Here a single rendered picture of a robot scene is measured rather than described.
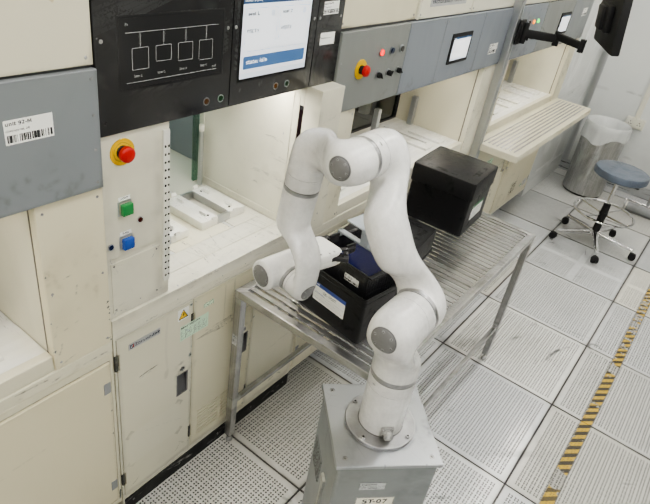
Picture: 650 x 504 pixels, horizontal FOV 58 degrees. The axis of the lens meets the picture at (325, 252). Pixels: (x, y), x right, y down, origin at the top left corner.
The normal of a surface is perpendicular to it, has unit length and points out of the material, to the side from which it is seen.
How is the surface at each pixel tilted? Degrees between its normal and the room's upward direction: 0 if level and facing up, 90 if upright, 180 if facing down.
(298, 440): 0
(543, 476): 0
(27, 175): 90
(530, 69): 90
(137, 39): 90
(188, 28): 90
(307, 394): 0
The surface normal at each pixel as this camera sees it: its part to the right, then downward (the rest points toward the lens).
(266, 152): -0.60, 0.36
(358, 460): 0.15, -0.84
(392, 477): 0.13, 0.55
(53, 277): 0.79, 0.43
